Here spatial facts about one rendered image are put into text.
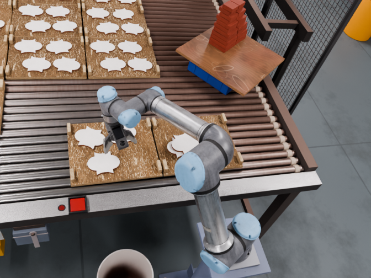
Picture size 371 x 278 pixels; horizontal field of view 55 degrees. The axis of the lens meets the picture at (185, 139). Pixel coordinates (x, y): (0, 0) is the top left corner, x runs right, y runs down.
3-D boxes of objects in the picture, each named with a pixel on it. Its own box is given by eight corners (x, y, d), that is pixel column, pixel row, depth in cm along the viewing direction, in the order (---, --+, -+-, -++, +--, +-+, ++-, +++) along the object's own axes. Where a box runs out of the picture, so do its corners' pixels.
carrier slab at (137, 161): (162, 176, 167) (162, 175, 166) (70, 187, 155) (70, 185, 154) (148, 121, 187) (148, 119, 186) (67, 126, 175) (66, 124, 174)
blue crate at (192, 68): (252, 74, 229) (257, 62, 221) (226, 96, 211) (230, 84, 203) (213, 49, 238) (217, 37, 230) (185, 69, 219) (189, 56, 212)
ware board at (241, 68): (284, 60, 228) (285, 58, 226) (243, 96, 198) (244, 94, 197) (221, 22, 242) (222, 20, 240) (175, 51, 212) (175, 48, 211)
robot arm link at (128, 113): (148, 105, 135) (130, 91, 140) (125, 118, 129) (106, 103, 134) (148, 119, 140) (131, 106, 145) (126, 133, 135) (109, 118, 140)
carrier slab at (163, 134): (242, 167, 180) (243, 166, 178) (163, 176, 168) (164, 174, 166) (221, 116, 200) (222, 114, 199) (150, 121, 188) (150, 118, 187)
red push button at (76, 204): (85, 211, 150) (85, 209, 149) (70, 213, 148) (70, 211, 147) (84, 198, 153) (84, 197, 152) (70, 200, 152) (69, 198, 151)
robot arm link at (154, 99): (249, 132, 118) (152, 78, 144) (228, 149, 112) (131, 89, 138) (247, 156, 126) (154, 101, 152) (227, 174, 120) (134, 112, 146)
